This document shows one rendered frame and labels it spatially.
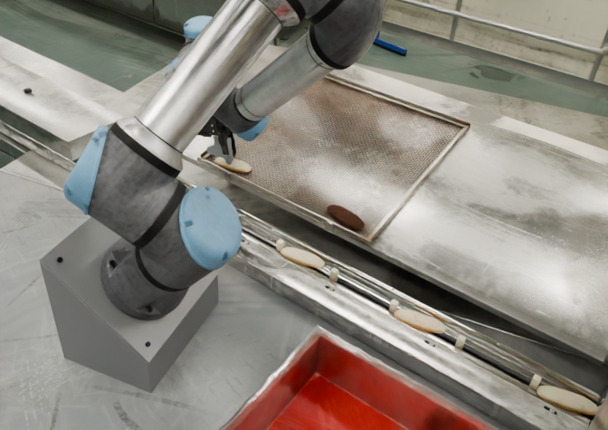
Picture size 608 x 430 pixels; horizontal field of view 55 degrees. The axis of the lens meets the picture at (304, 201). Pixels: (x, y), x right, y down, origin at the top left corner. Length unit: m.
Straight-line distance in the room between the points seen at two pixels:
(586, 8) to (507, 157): 3.23
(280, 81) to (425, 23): 4.11
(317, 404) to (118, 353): 0.34
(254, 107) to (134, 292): 0.41
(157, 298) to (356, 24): 0.52
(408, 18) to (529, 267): 4.06
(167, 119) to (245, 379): 0.48
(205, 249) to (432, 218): 0.63
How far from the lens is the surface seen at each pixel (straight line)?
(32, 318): 1.23
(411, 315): 1.16
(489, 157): 1.51
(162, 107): 0.84
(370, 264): 1.30
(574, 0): 4.70
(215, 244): 0.85
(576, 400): 1.14
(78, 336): 1.07
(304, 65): 1.00
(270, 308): 1.18
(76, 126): 1.62
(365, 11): 0.89
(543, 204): 1.42
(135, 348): 1.00
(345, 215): 1.29
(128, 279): 0.96
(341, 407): 1.04
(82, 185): 0.84
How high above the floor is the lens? 1.67
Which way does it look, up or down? 36 degrees down
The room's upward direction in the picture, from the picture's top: 5 degrees clockwise
